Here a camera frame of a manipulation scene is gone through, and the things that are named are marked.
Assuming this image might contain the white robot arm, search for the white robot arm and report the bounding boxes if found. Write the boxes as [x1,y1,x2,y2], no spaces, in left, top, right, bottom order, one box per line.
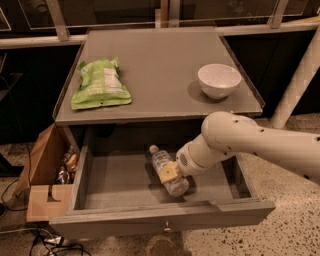
[158,112,320,183]

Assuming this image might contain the grey open top drawer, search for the grey open top drawer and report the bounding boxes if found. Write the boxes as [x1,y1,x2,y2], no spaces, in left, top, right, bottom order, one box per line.
[49,127,275,239]

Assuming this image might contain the metal drawer knob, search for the metal drawer knob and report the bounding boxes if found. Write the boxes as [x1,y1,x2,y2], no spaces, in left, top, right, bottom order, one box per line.
[163,222,173,233]

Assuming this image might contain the white ceramic bowl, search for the white ceramic bowl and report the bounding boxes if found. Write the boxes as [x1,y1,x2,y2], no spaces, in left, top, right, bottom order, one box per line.
[197,64,242,99]

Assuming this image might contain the clear plastic water bottle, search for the clear plastic water bottle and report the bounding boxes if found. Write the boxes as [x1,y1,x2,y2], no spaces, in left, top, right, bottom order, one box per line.
[149,145,189,197]

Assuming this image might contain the grey wooden cabinet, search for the grey wooden cabinet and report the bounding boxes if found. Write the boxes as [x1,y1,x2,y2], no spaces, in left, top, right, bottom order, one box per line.
[54,27,264,147]

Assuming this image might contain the green snack bag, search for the green snack bag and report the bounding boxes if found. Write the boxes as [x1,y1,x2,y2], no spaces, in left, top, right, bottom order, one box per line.
[71,57,131,110]

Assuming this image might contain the metal window railing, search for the metal window railing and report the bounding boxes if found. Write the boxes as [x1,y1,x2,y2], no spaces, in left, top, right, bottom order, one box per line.
[0,0,320,50]

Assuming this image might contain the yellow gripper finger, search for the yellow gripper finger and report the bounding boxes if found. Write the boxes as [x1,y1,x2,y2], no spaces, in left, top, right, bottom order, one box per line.
[158,161,182,184]

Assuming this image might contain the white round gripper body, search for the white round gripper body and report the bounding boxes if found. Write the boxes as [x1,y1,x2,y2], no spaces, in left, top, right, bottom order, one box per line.
[176,143,209,176]

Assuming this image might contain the items inside cardboard box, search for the items inside cardboard box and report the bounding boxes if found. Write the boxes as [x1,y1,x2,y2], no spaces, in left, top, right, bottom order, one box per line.
[55,146,78,185]

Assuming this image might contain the brown cardboard box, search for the brown cardboard box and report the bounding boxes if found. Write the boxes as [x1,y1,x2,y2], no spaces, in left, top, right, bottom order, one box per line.
[13,124,73,222]

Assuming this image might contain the black floor cables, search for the black floor cables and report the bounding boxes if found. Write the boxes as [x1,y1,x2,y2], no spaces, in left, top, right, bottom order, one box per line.
[0,143,93,256]

